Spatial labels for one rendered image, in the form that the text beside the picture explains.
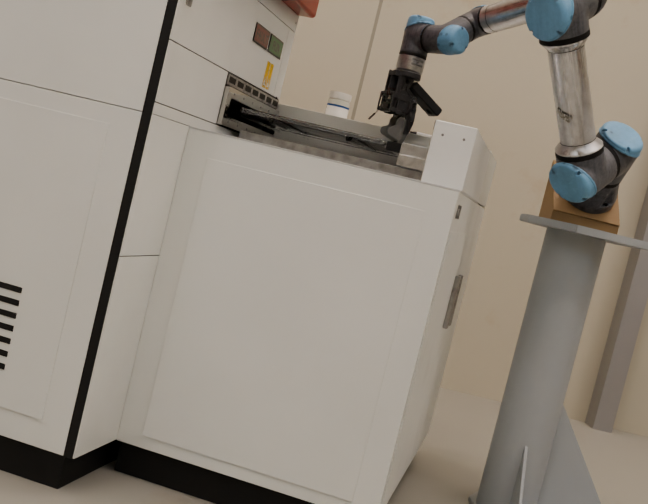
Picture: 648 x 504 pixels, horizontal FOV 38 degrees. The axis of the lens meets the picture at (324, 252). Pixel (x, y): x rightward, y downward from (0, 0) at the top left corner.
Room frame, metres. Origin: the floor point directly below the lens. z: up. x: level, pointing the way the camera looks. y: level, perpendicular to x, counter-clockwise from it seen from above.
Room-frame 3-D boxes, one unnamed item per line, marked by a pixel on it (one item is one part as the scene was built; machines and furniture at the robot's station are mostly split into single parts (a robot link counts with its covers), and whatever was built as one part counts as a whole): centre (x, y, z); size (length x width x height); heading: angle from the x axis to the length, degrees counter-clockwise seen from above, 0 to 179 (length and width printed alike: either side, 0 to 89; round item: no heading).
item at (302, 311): (2.50, -0.05, 0.41); 0.96 x 0.64 x 0.82; 167
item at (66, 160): (2.38, 0.66, 0.41); 0.82 x 0.70 x 0.82; 167
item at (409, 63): (2.55, -0.11, 1.13); 0.08 x 0.08 x 0.05
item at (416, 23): (2.55, -0.11, 1.21); 0.09 x 0.08 x 0.11; 43
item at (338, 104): (2.93, 0.07, 1.01); 0.07 x 0.07 x 0.10
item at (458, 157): (2.30, -0.27, 0.89); 0.55 x 0.09 x 0.14; 167
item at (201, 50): (2.31, 0.33, 1.02); 0.81 x 0.03 x 0.40; 167
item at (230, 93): (2.48, 0.27, 0.89); 0.44 x 0.02 x 0.10; 167
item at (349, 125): (2.80, -0.11, 0.89); 0.62 x 0.35 x 0.14; 77
